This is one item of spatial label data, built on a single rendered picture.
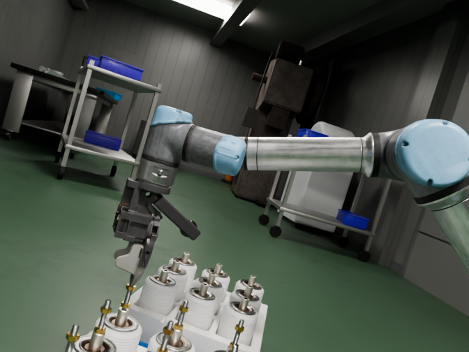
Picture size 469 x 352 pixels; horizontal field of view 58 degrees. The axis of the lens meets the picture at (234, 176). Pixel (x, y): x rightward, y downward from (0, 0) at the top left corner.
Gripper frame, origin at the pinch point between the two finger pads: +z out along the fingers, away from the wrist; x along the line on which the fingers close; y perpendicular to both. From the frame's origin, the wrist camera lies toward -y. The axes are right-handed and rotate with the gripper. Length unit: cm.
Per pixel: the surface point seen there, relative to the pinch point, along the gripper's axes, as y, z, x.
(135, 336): -2.2, 10.5, 3.7
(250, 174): -222, -4, -487
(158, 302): -12.7, 14.3, -23.7
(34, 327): 16, 35, -42
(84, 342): 7.7, 9.6, 9.6
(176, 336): -9.8, 7.9, 6.4
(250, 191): -229, 20, -485
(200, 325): -24.0, 16.3, -18.2
